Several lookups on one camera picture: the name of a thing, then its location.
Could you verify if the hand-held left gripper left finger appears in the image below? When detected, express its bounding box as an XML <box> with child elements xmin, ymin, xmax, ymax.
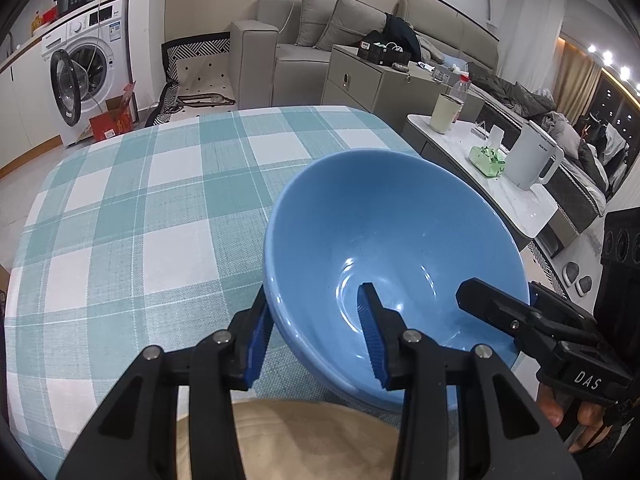
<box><xmin>55</xmin><ymin>285</ymin><xmax>275</xmax><ymax>480</ymax></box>

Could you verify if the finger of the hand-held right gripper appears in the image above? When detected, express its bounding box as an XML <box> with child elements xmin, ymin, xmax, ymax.
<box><xmin>527</xmin><ymin>281</ymin><xmax>600</xmax><ymax>332</ymax></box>
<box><xmin>456</xmin><ymin>277</ymin><xmax>596</xmax><ymax>349</ymax></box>

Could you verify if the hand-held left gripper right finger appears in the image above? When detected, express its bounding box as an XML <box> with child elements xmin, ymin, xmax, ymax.
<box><xmin>356</xmin><ymin>282</ymin><xmax>583</xmax><ymax>480</ymax></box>

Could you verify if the beige plate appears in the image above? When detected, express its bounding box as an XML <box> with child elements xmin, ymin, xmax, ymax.
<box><xmin>174</xmin><ymin>399</ymin><xmax>453</xmax><ymax>480</ymax></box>

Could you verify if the blue bowl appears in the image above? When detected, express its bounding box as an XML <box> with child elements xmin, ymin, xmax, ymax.
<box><xmin>262</xmin><ymin>148</ymin><xmax>531</xmax><ymax>413</ymax></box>

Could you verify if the person's right hand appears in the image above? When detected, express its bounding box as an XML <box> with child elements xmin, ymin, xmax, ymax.
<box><xmin>537</xmin><ymin>385</ymin><xmax>613</xmax><ymax>454</ymax></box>

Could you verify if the marble top coffee table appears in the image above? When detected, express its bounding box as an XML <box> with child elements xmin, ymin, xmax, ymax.
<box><xmin>402</xmin><ymin>112</ymin><xmax>561</xmax><ymax>251</ymax></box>

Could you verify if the green tissue pack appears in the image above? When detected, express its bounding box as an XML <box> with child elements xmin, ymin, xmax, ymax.
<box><xmin>469</xmin><ymin>145</ymin><xmax>507</xmax><ymax>179</ymax></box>

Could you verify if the white electric kettle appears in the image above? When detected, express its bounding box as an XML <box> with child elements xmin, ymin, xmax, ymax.
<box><xmin>504</xmin><ymin>120</ymin><xmax>565</xmax><ymax>191</ymax></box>

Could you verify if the teal checked tablecloth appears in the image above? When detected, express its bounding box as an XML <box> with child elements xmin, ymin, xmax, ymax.
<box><xmin>4</xmin><ymin>105</ymin><xmax>461</xmax><ymax>480</ymax></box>

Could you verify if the beige cup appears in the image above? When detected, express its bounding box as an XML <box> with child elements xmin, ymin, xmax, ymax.
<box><xmin>430</xmin><ymin>92</ymin><xmax>466</xmax><ymax>134</ymax></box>

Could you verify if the grey blanket pile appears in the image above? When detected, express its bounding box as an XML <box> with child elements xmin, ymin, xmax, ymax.
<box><xmin>470</xmin><ymin>67</ymin><xmax>631</xmax><ymax>211</ymax></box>

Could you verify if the clear bottle with red cap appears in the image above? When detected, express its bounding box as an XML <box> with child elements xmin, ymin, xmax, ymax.
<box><xmin>450</xmin><ymin>74</ymin><xmax>473</xmax><ymax>125</ymax></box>

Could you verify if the beige curtain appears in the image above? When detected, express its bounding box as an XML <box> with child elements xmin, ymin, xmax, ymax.
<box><xmin>552</xmin><ymin>45</ymin><xmax>603</xmax><ymax>121</ymax></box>

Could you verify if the grey cabinet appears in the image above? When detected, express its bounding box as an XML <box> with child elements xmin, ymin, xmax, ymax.
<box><xmin>321</xmin><ymin>44</ymin><xmax>486</xmax><ymax>121</ymax></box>

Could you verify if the row of ceiling spotlights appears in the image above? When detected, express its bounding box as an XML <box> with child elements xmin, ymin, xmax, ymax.
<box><xmin>585</xmin><ymin>42</ymin><xmax>640</xmax><ymax>92</ymax></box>

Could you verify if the red cardboard box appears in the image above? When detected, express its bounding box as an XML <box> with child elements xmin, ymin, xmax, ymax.
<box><xmin>89</xmin><ymin>81</ymin><xmax>138</xmax><ymax>142</ymax></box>

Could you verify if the black box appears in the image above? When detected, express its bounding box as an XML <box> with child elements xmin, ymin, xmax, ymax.
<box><xmin>357</xmin><ymin>40</ymin><xmax>413</xmax><ymax>67</ymax></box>

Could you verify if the cream rug with striped border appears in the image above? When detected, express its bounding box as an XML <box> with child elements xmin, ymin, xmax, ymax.
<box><xmin>145</xmin><ymin>32</ymin><xmax>236</xmax><ymax>128</ymax></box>

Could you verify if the dark jacket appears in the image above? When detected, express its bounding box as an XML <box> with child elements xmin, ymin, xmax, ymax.
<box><xmin>382</xmin><ymin>12</ymin><xmax>423</xmax><ymax>63</ymax></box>

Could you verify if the grey sofa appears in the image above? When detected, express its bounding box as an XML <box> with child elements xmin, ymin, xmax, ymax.
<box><xmin>230</xmin><ymin>0</ymin><xmax>501</xmax><ymax>111</ymax></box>

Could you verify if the grey sofa cushion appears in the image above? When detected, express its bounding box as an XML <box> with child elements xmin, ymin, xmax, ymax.
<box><xmin>316</xmin><ymin>0</ymin><xmax>401</xmax><ymax>53</ymax></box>
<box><xmin>295</xmin><ymin>0</ymin><xmax>338</xmax><ymax>51</ymax></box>

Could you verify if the white base cabinet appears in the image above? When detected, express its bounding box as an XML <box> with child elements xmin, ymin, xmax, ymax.
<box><xmin>0</xmin><ymin>35</ymin><xmax>66</xmax><ymax>178</ymax></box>

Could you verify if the white washing machine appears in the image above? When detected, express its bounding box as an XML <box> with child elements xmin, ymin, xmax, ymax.
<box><xmin>37</xmin><ymin>0</ymin><xmax>133</xmax><ymax>148</ymax></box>

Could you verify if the red and yellow packet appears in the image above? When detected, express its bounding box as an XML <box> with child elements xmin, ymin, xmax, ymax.
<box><xmin>30</xmin><ymin>7</ymin><xmax>58</xmax><ymax>36</ymax></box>

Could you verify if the dark metal frame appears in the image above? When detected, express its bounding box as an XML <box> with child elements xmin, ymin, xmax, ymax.
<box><xmin>177</xmin><ymin>91</ymin><xmax>236</xmax><ymax>109</ymax></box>

